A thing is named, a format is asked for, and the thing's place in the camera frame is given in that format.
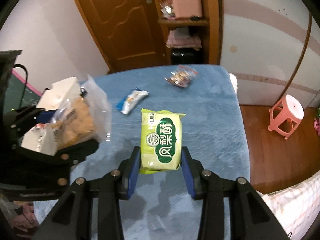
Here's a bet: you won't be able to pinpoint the round cookies clear pack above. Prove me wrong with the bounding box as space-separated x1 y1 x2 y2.
46 75 112 151

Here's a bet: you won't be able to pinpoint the blue white wafer packet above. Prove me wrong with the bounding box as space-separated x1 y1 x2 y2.
116 88 149 115

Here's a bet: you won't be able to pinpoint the green pineapple cake packet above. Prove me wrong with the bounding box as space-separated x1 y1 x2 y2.
140 109 185 174

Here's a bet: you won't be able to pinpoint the clear zip bag nuts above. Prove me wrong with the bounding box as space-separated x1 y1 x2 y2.
165 66 198 88

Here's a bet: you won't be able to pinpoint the person left hand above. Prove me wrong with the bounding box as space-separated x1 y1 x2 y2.
10 201 39 232

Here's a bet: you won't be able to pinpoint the white plastic organizer bin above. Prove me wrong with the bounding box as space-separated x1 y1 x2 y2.
21 76 80 156

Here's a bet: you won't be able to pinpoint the checked bed cover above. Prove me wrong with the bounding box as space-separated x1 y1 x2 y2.
258 172 319 239

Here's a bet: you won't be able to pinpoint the blue table cloth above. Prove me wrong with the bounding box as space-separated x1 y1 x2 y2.
71 65 250 239

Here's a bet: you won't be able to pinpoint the pink plastic stool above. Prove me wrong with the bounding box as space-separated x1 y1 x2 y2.
268 94 304 140

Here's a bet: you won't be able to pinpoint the brown wooden door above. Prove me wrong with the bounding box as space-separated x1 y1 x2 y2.
74 0 169 73

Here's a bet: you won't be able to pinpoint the folded pink cloths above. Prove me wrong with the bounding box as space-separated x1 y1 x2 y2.
166 27 202 49

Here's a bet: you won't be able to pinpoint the pink basket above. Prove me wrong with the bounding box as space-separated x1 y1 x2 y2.
172 0 202 18

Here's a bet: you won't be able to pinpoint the green chalkboard pink frame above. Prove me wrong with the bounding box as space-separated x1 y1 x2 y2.
3 69 41 113

